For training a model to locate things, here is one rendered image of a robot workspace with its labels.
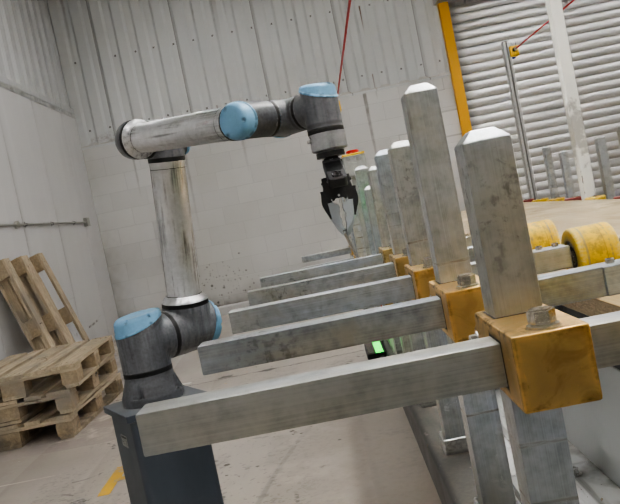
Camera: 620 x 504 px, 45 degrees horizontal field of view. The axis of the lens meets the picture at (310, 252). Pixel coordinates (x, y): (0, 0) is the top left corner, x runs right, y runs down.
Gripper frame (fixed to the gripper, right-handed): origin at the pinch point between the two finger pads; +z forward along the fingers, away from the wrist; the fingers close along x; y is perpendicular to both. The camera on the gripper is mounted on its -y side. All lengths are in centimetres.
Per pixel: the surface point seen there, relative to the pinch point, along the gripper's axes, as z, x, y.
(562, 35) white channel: -56, -105, 128
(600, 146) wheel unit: -9, -116, 137
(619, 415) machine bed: 27, -28, -87
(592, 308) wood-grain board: 12, -26, -91
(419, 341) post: 19, -7, -55
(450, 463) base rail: 31, -6, -84
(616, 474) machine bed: 37, -28, -82
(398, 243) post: 2, -7, -55
